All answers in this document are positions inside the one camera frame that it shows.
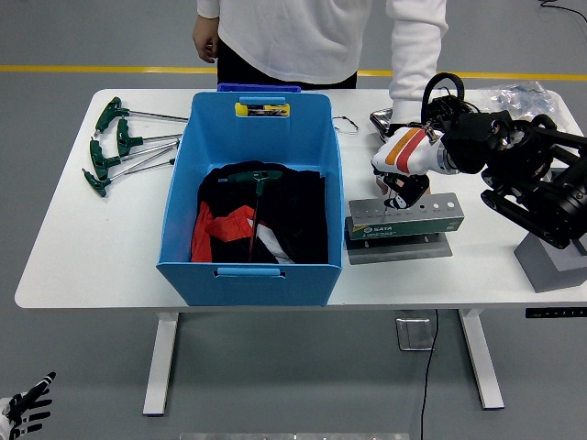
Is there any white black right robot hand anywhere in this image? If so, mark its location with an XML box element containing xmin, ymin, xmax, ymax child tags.
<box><xmin>370</xmin><ymin>126</ymin><xmax>444</xmax><ymax>211</ymax></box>

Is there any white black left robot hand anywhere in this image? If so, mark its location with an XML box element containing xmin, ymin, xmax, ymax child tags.
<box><xmin>0</xmin><ymin>370</ymin><xmax>57</xmax><ymax>440</ymax></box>

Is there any person's right hand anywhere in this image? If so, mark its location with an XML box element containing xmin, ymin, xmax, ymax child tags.
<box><xmin>191</xmin><ymin>17</ymin><xmax>220</xmax><ymax>64</ymax></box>

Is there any small green T-handle hex wrench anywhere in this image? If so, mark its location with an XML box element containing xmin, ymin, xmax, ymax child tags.
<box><xmin>382</xmin><ymin>173</ymin><xmax>404</xmax><ymax>214</ymax></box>

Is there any grey green wrench holder stand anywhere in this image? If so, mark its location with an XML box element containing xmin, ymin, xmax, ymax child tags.
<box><xmin>343</xmin><ymin>192</ymin><xmax>464</xmax><ymax>266</ymax></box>

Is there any large green T-handle hex wrench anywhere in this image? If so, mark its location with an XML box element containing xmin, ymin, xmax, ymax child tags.
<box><xmin>227</xmin><ymin>170</ymin><xmax>284</xmax><ymax>263</ymax></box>

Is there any yellow black tool case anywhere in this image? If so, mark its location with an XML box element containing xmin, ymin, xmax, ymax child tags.
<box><xmin>234</xmin><ymin>102</ymin><xmax>291</xmax><ymax>118</ymax></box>

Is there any blue plastic storage box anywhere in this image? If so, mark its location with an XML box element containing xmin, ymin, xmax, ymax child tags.
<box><xmin>156</xmin><ymin>91</ymin><xmax>345</xmax><ymax>307</ymax></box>

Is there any black plastic tray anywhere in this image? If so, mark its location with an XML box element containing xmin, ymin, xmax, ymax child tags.
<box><xmin>369</xmin><ymin>93</ymin><xmax>481</xmax><ymax>138</ymax></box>

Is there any dark blue plastic bin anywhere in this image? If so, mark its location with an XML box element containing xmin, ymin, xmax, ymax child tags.
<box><xmin>216</xmin><ymin>82</ymin><xmax>303</xmax><ymax>94</ymax></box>

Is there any black red white clothing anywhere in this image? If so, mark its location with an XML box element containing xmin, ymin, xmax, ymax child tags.
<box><xmin>190</xmin><ymin>160</ymin><xmax>330</xmax><ymax>265</ymax></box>

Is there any person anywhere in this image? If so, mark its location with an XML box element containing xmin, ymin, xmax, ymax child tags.
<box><xmin>191</xmin><ymin>0</ymin><xmax>449</xmax><ymax>198</ymax></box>

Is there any clear plastic bag of parts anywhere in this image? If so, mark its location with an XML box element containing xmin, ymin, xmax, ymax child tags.
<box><xmin>476</xmin><ymin>81</ymin><xmax>563</xmax><ymax>116</ymax></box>

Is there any white table leg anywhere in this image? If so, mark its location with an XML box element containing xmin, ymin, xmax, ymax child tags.
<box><xmin>142</xmin><ymin>312</ymin><xmax>180</xmax><ymax>417</ymax></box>
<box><xmin>458</xmin><ymin>309</ymin><xmax>505</xmax><ymax>410</ymax></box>

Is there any metal floor outlet plate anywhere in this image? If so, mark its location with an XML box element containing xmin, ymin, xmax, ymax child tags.
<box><xmin>395</xmin><ymin>316</ymin><xmax>436</xmax><ymax>352</ymax></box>

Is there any grey foam block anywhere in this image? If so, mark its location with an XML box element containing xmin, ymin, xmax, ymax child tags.
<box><xmin>512</xmin><ymin>231</ymin><xmax>587</xmax><ymax>293</ymax></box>

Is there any black table control panel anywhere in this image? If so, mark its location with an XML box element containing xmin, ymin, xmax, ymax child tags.
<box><xmin>525</xmin><ymin>306</ymin><xmax>587</xmax><ymax>319</ymax></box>

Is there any thin metal wire loop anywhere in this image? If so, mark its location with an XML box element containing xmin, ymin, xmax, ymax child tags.
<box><xmin>330</xmin><ymin>115</ymin><xmax>360</xmax><ymax>137</ymax></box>

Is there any black cable on floor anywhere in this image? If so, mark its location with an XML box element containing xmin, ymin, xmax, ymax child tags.
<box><xmin>538</xmin><ymin>0</ymin><xmax>587</xmax><ymax>22</ymax></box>

